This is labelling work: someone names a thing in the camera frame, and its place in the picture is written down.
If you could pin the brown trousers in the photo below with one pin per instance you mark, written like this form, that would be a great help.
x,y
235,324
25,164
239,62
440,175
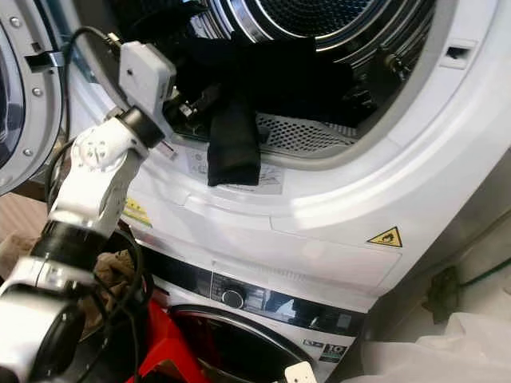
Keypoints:
x,y
116,271

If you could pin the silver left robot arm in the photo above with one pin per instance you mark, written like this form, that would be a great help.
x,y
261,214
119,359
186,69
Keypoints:
x,y
96,175

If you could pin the white washing machine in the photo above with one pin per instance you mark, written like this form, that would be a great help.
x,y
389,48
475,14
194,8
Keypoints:
x,y
287,307

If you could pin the grey instruction sticker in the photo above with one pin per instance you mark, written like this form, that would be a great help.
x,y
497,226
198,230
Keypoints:
x,y
196,163

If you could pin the grey perforated lint filter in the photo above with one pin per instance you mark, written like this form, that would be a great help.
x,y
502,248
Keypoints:
x,y
303,134

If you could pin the grey round dryer door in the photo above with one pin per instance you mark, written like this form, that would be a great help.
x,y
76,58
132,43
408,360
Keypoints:
x,y
48,120

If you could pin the white tumble dryer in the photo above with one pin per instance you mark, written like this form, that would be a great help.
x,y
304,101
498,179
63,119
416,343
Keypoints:
x,y
327,207

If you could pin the round washer control knob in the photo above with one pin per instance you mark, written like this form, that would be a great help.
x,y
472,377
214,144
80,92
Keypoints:
x,y
232,298

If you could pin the red plastic stool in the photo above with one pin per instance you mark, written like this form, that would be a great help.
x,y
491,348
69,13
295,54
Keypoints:
x,y
168,343

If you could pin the dark round washer door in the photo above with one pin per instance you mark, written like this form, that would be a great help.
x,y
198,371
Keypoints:
x,y
231,351

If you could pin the white plastic bag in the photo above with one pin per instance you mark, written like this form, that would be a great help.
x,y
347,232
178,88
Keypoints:
x,y
447,351

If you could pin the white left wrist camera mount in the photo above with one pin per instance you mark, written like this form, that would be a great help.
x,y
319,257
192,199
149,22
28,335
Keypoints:
x,y
148,76

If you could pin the dark wall tap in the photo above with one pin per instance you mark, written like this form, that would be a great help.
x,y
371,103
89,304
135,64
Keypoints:
x,y
443,294

